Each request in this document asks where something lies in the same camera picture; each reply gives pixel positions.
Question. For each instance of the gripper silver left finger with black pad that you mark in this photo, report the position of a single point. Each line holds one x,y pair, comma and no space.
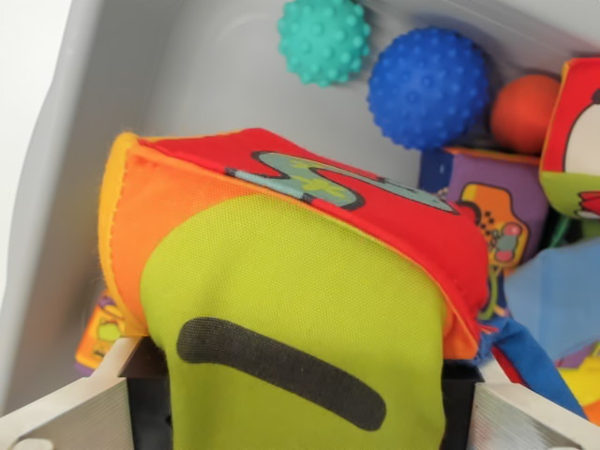
79,412

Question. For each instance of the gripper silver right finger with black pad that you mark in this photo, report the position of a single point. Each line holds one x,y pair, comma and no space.
515,422

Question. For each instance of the orange fabric cube green circle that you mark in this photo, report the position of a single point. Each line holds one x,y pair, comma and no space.
281,258

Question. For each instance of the gray plastic bin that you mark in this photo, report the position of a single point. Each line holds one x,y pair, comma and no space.
117,70

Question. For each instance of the light blue fabric cube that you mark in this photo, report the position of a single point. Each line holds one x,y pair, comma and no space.
562,290

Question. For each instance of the purple fabric cube phone print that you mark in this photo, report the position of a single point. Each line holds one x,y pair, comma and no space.
497,187

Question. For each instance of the large cartoon print fabric cube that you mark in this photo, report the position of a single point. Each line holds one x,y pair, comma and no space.
572,140

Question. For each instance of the orange rubber ball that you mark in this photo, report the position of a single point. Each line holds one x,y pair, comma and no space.
522,115

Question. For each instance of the blue bumpy rubber ball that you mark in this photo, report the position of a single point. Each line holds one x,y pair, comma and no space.
429,89

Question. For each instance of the teal bumpy rubber ball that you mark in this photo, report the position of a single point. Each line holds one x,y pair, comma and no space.
323,42

